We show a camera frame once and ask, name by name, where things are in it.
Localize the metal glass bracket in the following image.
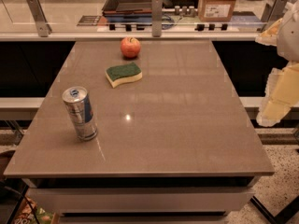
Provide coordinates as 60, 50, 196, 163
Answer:
151, 0, 163, 37
26, 0, 51, 37
261, 0, 288, 31

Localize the middle metal glass bracket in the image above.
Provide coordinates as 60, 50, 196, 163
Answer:
151, 0, 163, 37

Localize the white table drawer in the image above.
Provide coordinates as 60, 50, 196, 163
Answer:
29, 187, 254, 214

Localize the red apple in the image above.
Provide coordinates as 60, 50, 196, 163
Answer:
121, 37, 141, 58

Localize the right metal glass bracket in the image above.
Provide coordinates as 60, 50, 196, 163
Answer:
261, 0, 288, 31

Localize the green yellow sponge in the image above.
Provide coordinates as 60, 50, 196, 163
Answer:
106, 63, 142, 88

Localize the left metal glass bracket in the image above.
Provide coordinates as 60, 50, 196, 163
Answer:
26, 0, 51, 37

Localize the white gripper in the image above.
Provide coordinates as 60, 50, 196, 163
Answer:
255, 1, 299, 124

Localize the dark open tray box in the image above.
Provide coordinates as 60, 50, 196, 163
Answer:
102, 0, 151, 15

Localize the colourful snack bag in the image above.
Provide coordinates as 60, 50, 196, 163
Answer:
12, 199, 55, 224

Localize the silver blue redbull can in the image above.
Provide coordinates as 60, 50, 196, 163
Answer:
62, 86, 97, 141

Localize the brown cardboard box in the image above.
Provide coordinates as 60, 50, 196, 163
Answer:
198, 0, 236, 21

